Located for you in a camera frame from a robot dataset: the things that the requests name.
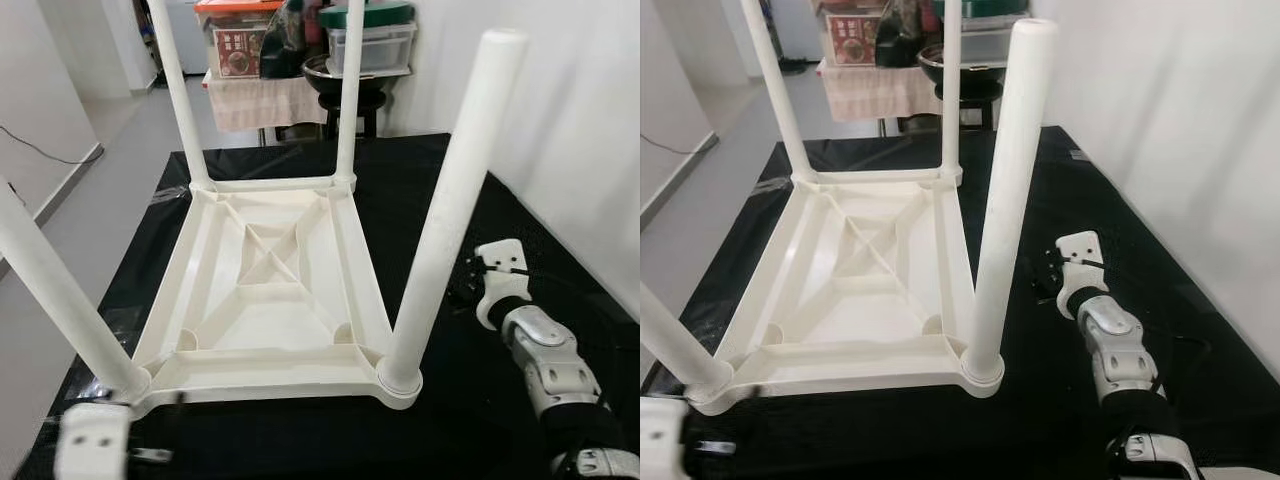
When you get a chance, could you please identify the black tablecloth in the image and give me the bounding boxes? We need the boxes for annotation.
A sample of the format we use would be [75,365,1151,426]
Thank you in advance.
[640,125,1280,480]
[15,133,641,480]

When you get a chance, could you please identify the white plastic table top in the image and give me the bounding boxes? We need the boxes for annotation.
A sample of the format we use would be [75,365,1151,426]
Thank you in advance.
[128,175,423,419]
[690,168,1004,416]

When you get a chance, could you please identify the clear plastic container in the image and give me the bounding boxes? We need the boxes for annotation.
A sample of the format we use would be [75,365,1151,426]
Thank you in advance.
[962,18,1029,66]
[328,25,416,73]

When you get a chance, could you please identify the green pot lid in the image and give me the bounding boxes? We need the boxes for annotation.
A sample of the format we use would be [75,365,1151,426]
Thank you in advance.
[930,0,1029,19]
[318,3,416,29]

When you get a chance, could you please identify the black bag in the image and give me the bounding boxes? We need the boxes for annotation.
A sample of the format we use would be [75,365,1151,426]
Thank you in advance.
[262,0,333,79]
[875,0,941,69]

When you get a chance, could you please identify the red printed box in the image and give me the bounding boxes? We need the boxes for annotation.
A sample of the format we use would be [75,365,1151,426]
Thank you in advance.
[212,28,269,79]
[825,15,883,66]

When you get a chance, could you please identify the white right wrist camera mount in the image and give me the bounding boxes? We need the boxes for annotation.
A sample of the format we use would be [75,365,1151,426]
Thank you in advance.
[475,240,529,331]
[1055,230,1106,321]

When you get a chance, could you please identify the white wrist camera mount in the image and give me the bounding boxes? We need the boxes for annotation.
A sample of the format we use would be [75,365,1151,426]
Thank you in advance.
[1055,230,1106,321]
[55,403,133,480]
[640,397,691,480]
[475,240,529,331]

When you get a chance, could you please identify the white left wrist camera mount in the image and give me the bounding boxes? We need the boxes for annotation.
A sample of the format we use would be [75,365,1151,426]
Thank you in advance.
[640,397,691,480]
[55,403,133,480]

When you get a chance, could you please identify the black wall cable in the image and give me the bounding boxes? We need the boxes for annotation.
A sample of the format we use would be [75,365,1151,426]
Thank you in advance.
[640,133,716,157]
[0,125,101,166]

